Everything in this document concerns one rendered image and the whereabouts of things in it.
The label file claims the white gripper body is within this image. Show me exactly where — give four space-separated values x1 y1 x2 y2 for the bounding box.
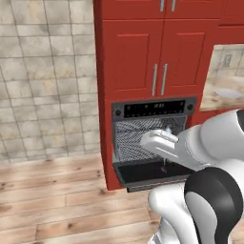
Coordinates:
140 129 180 160

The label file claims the metal oven rack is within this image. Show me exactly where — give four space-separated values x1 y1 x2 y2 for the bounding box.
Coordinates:
113 117 188 161

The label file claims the black oven door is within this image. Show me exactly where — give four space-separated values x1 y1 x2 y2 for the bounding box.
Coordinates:
112 154 195 193

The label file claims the red tall oven cabinet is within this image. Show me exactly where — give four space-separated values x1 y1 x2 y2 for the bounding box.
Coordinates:
92 0 227 192

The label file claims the white plate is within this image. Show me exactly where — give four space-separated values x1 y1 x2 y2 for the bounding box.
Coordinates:
213 88 244 99

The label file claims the red small cabinet door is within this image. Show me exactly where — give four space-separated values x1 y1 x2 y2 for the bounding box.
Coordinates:
164 0 225 19
100 0 167 20

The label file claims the black and grey wall oven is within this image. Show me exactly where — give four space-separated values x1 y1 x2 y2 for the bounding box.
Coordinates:
111 96 198 193

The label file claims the silver bar cabinet handle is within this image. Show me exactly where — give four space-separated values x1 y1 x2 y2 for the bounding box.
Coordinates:
160 63 169 96
151 63 158 97

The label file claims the grey wall outlet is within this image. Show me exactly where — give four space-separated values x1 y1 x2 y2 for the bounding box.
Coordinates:
221 52 234 68

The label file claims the red wall cabinet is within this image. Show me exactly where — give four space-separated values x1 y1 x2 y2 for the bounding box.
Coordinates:
218 0 244 46

